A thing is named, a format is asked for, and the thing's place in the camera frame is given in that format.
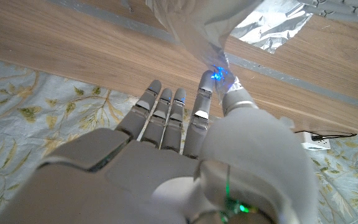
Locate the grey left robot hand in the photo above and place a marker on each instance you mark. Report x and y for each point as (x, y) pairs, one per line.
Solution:
(346, 9)

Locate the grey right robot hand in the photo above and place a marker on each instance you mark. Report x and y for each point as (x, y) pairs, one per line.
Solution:
(135, 180)

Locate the crinkled aluminium foil sheet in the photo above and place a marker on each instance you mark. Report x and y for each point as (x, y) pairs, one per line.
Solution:
(204, 28)

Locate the blue floral backdrop cloth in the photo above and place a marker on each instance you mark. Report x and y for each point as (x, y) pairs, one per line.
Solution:
(26, 124)

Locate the white power outlet box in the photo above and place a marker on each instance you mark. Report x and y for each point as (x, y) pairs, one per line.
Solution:
(315, 141)

